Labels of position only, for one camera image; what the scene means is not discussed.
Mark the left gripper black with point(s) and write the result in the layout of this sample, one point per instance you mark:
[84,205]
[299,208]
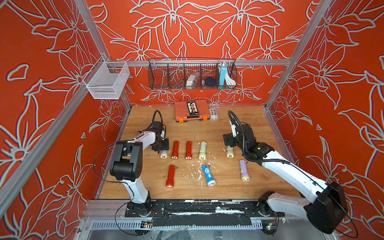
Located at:
[165,147]

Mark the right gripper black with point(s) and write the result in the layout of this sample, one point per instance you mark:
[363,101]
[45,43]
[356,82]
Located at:
[230,137]

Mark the purple flashlight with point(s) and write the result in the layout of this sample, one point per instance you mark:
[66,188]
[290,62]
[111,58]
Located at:
[245,177]
[164,154]

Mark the green flashlight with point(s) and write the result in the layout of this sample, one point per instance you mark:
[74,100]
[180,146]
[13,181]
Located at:
[230,152]
[202,154]

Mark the red flashlight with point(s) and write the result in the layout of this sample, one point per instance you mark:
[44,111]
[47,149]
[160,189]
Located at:
[175,152]
[188,154]
[171,174]

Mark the red flashlight front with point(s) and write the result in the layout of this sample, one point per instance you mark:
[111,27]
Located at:
[171,174]

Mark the blue flashlight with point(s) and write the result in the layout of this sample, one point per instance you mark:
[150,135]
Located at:
[209,177]

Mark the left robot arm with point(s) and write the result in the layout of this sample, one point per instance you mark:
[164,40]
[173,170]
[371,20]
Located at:
[127,163]

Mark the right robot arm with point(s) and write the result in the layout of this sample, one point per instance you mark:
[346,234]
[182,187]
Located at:
[322,204]

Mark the plastic bag with stickers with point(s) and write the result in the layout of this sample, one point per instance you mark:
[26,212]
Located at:
[214,114]

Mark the orange tool case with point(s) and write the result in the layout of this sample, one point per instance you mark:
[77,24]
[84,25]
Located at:
[192,110]

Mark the dark blue round case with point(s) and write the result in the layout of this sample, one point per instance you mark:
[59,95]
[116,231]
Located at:
[210,82]

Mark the white packet in basket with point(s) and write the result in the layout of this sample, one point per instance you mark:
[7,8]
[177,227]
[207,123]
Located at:
[192,81]

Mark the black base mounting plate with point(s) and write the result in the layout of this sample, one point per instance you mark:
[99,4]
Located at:
[204,213]

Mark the light blue box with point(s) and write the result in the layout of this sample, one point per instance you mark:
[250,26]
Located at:
[222,79]

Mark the clear plastic bin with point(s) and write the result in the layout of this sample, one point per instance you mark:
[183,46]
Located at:
[107,80]

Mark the black wire basket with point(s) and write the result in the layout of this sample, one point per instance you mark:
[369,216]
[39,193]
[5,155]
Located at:
[172,73]

